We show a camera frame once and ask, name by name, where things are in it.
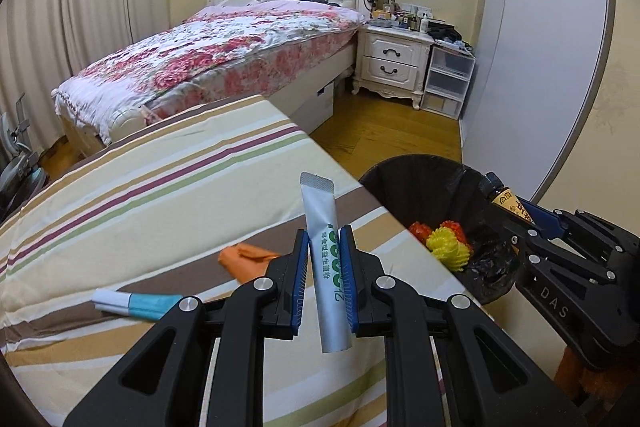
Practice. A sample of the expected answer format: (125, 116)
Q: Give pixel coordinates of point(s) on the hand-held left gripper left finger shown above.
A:
(299, 292)

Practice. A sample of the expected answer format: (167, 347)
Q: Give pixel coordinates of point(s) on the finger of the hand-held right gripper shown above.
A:
(542, 216)
(550, 252)

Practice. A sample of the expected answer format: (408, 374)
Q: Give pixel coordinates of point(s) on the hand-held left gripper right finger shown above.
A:
(350, 287)

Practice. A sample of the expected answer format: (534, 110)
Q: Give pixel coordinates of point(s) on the grey sachet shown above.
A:
(320, 207)

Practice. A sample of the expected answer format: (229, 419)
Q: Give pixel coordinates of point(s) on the yellow foam fruit net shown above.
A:
(447, 249)

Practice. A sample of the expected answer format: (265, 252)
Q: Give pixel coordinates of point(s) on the trash bin with black bag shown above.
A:
(395, 187)

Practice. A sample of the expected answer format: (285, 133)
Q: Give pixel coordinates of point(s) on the orange crumpled paper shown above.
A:
(245, 257)

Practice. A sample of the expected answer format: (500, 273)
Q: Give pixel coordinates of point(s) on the red foam fruit net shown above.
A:
(454, 229)
(420, 231)

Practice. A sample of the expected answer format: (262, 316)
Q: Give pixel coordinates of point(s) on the blue and white paper packet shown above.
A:
(145, 304)

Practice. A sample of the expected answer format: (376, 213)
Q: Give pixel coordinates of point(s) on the white wardrobe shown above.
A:
(540, 57)

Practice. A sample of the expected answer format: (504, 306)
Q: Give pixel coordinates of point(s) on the clear plastic drawer unit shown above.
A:
(447, 77)

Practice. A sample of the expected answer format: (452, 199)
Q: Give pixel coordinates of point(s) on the striped table cloth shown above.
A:
(150, 207)

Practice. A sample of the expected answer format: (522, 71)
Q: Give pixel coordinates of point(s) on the white storage box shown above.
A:
(312, 107)

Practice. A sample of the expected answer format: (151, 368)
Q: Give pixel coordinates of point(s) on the white nightstand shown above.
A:
(392, 57)

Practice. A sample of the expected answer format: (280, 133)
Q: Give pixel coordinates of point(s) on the small bottles on nightstand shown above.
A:
(410, 17)

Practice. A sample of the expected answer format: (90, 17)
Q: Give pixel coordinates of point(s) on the floral quilt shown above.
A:
(200, 52)

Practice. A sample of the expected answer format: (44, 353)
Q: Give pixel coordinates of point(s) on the beige curtain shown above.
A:
(75, 7)

